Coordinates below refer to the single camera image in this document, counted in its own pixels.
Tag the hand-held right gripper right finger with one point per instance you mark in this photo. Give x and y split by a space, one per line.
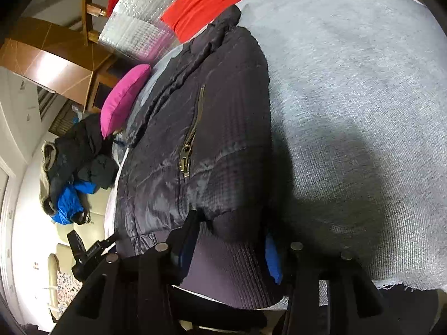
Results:
274 261

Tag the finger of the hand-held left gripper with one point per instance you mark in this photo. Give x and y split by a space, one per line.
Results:
110 240

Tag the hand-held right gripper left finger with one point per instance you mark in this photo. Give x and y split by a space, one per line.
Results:
185 247

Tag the dark quilted zip jacket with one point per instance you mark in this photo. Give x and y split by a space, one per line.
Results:
209 129

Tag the pile of dark clothes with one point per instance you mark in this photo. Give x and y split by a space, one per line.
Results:
76 146

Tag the cream sofa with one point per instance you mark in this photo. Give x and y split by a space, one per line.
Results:
94 209

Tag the printed floor mat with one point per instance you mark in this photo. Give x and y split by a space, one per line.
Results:
66 286

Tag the blue garment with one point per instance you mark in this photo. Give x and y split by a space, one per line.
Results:
68 202

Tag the beige fleece garment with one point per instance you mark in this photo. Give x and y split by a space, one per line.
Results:
45 188

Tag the pink pillow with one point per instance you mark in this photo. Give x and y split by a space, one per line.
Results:
122 101

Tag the grey blanket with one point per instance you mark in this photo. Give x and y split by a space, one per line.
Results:
349 94

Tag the wooden cabinet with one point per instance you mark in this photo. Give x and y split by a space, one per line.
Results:
52 59

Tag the silver foil insulation mat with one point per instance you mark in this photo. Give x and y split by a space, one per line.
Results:
136 35

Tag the wooden stair railing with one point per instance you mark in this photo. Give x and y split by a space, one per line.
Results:
86 7

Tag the red pillow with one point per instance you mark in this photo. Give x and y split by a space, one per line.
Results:
199 7

